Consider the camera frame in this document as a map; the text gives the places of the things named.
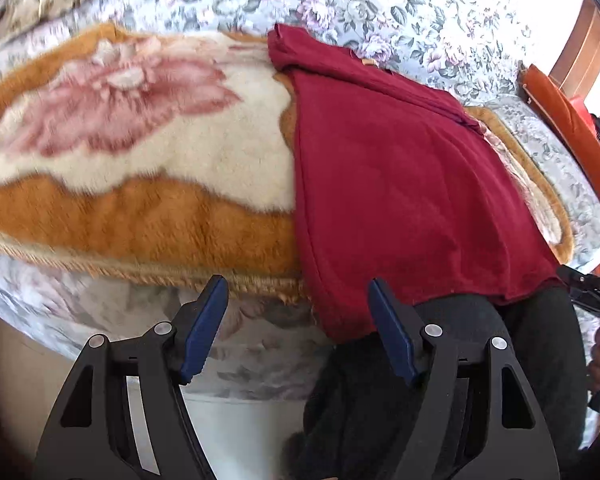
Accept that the dark red garment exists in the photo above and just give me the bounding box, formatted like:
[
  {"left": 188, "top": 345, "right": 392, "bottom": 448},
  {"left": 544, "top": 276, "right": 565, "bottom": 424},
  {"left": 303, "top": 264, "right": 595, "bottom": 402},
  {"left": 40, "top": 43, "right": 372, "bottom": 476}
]
[{"left": 268, "top": 24, "right": 558, "bottom": 342}]

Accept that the black trousers leg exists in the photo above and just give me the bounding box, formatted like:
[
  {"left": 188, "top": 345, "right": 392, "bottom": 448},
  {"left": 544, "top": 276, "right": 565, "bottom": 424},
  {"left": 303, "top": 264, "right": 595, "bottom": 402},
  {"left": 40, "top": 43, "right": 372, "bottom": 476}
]
[{"left": 290, "top": 281, "right": 586, "bottom": 479}]

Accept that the orange floral plush blanket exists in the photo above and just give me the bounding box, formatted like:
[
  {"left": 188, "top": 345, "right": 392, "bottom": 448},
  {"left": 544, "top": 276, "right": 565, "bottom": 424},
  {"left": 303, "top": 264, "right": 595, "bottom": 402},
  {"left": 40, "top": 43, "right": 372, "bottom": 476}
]
[{"left": 0, "top": 20, "right": 577, "bottom": 306}]

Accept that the floral grey bedspread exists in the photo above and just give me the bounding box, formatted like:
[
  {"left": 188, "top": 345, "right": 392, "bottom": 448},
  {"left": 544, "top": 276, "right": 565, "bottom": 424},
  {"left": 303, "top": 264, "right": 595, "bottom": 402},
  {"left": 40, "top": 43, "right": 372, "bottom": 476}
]
[{"left": 0, "top": 0, "right": 600, "bottom": 401}]

